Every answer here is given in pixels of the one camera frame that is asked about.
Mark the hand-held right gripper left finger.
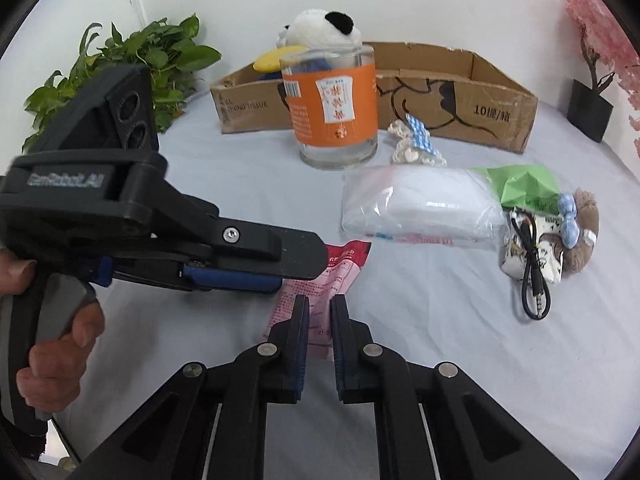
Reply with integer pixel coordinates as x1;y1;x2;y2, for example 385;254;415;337
80;294;311;480

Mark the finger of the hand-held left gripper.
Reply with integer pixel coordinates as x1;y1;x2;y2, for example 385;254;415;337
150;182;327;281
112;257;285;296

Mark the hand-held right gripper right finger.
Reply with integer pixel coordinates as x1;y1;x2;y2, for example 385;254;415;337
330;294;581;480

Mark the pink and red packet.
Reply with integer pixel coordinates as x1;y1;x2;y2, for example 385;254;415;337
264;241;372;361

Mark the panda plush toy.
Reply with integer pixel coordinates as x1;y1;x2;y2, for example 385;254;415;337
252;8;362;81

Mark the brown cardboard box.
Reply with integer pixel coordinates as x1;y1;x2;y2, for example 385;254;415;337
210;41;539;154

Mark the person's left hand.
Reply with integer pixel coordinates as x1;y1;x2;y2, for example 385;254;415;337
0;250;106;413

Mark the clear jar with orange label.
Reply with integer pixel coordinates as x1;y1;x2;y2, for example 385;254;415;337
279;44;379;170

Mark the green leafy plant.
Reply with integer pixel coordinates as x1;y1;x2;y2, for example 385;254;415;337
22;14;222;153

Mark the clear bag of white cotton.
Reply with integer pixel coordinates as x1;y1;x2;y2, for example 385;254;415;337
341;165;508;248

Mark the blue checkered lace bow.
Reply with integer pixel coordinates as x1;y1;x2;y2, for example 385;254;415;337
387;114;447;168

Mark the white cartoon print pouch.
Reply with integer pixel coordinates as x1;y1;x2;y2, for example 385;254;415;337
501;210;568;286

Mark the green packet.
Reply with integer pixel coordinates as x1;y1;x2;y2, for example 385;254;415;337
470;165;563;211

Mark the brown plush bear blue bow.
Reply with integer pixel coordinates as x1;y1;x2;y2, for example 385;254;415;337
557;187;600;273

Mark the pink blossom tree in pot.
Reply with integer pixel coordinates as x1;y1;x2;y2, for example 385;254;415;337
562;0;640;158

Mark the black audio cable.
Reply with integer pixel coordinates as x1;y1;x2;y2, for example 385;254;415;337
509;208;553;321

